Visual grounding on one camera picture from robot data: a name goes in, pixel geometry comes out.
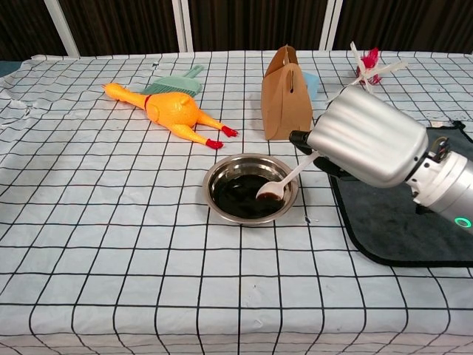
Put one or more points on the yellow rubber chicken toy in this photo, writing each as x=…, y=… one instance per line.
x=173, y=109

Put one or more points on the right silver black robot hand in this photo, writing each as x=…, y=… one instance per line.
x=369, y=137

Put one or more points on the brown paper gable box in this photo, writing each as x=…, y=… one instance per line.
x=284, y=118

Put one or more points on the steel bowl with dark liquid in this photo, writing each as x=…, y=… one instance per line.
x=236, y=192

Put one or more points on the white plastic spoon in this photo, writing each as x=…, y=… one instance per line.
x=271, y=190

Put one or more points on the black cloth mat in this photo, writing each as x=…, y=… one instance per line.
x=388, y=229

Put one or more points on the green dustpan brush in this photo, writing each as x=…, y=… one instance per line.
x=177, y=86

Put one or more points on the blue small cup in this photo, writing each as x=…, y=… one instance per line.
x=313, y=85

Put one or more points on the white black checked tablecloth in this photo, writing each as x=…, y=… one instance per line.
x=111, y=222

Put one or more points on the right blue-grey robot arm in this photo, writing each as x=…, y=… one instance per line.
x=443, y=188

